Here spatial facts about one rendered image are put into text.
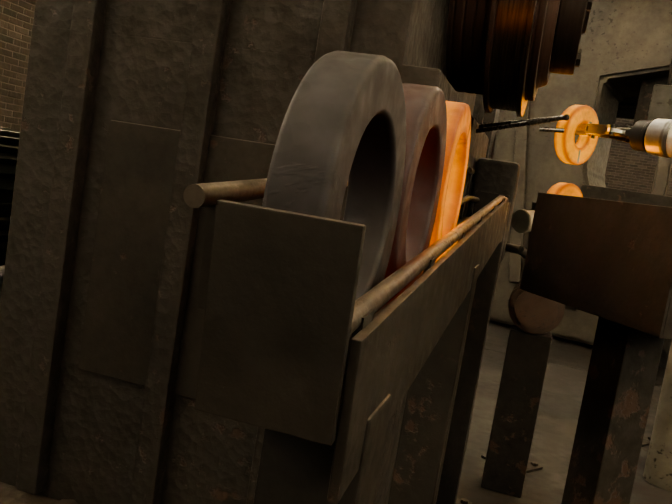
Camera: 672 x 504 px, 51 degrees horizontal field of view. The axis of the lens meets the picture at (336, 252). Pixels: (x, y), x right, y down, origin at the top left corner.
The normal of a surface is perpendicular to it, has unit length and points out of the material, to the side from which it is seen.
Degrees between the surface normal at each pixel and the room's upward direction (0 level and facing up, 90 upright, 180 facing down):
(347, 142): 90
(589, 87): 90
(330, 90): 48
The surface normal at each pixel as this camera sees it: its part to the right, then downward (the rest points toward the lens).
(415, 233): -0.15, -0.50
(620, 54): -0.50, 0.00
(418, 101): -0.05, -0.73
